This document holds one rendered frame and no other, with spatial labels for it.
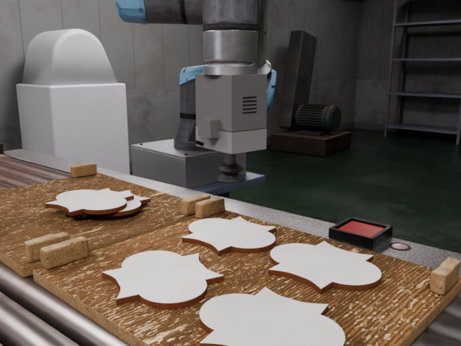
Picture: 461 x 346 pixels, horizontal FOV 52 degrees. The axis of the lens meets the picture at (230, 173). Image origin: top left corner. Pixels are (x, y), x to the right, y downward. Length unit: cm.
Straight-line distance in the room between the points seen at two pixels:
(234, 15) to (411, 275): 39
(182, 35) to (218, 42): 516
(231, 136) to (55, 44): 351
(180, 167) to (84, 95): 293
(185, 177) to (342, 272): 70
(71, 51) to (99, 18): 111
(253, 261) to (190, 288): 12
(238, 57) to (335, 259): 29
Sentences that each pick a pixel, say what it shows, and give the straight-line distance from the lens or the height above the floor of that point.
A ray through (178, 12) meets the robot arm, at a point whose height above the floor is 127.
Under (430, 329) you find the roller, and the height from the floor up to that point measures 91.
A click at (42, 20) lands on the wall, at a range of 484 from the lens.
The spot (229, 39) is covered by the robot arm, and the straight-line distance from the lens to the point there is 63.
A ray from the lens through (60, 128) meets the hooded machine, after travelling 401.
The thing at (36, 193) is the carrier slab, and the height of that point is 94.
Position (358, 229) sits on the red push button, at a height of 93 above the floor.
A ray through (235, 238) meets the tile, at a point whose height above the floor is 94.
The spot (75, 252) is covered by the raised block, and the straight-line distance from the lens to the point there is 66.
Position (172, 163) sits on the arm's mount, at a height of 93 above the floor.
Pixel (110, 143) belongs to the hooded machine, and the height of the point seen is 51.
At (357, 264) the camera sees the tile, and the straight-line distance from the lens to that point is 62.
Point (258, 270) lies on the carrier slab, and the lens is 60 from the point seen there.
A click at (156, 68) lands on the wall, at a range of 551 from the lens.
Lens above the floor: 119
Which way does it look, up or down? 13 degrees down
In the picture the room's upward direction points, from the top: straight up
